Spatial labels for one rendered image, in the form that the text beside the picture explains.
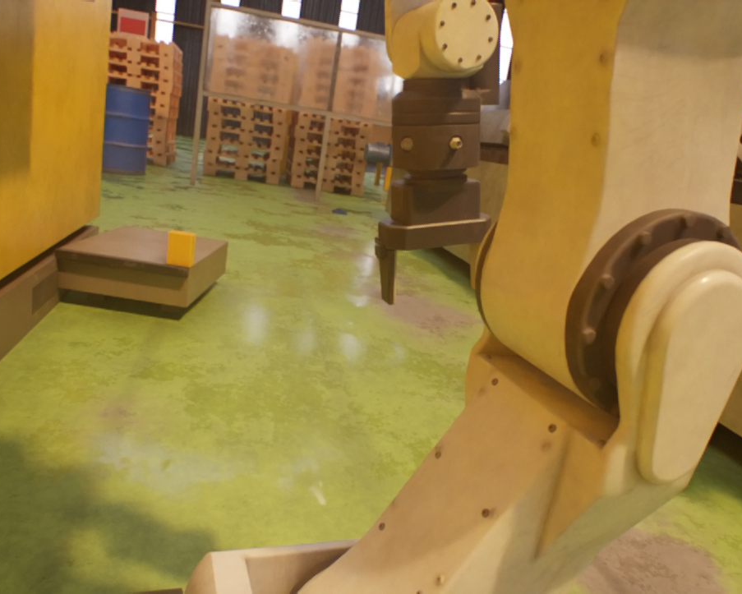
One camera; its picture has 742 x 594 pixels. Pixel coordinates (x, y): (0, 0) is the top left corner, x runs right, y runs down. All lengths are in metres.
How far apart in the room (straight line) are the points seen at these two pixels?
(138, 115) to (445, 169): 6.02
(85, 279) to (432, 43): 1.76
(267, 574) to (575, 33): 0.48
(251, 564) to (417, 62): 0.47
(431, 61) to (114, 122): 5.98
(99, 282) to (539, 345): 1.85
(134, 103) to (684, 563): 6.02
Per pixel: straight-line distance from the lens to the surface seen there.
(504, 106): 11.69
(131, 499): 1.19
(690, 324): 0.37
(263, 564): 0.55
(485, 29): 0.56
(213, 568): 0.53
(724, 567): 1.43
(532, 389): 0.46
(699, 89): 0.41
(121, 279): 2.10
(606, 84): 0.36
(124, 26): 9.25
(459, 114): 0.57
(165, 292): 2.05
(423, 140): 0.56
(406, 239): 0.58
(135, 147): 6.51
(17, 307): 1.85
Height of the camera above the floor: 0.69
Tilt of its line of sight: 15 degrees down
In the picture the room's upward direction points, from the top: 9 degrees clockwise
